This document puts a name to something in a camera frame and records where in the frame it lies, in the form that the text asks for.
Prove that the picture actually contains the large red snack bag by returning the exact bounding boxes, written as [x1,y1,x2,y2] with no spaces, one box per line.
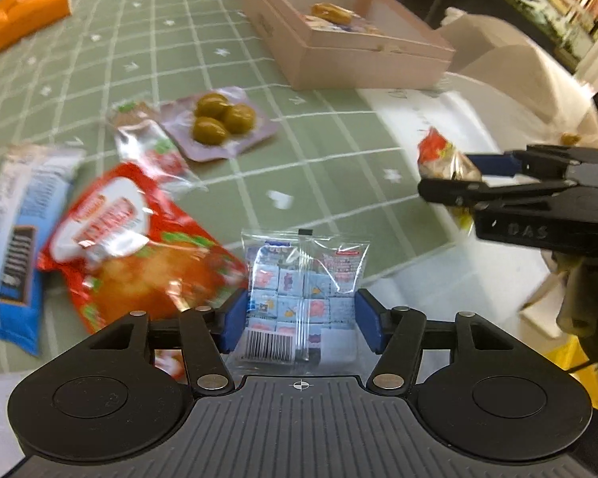
[37,162,246,333]

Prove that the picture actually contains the blue white snack bag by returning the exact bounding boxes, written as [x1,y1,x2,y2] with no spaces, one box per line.
[0,143,86,355]

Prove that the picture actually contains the clear blue tile snack pack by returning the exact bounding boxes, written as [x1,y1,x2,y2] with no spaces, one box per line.
[236,230,370,371]

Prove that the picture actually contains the brown lollipop clear wrapper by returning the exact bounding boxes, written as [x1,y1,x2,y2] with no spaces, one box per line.
[106,98,205,199]

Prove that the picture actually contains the small red yellow snack pack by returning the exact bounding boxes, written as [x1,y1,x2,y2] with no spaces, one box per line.
[415,126,484,232]

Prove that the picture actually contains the orange tissue box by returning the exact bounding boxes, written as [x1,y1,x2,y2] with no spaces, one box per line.
[0,0,72,53]

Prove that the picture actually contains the pink open gift box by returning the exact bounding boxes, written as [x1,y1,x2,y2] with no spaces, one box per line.
[244,0,455,90]

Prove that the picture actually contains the green olives purple pack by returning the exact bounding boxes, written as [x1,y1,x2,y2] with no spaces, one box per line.
[159,86,278,163]

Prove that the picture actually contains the pastry snack in box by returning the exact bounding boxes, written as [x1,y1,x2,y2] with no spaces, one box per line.
[311,2,356,26]

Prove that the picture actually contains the cream covered chair right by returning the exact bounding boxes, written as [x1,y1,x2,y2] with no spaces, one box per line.
[439,6,598,149]

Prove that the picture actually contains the green grid tablecloth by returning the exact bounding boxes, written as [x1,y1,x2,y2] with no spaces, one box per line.
[0,0,449,279]

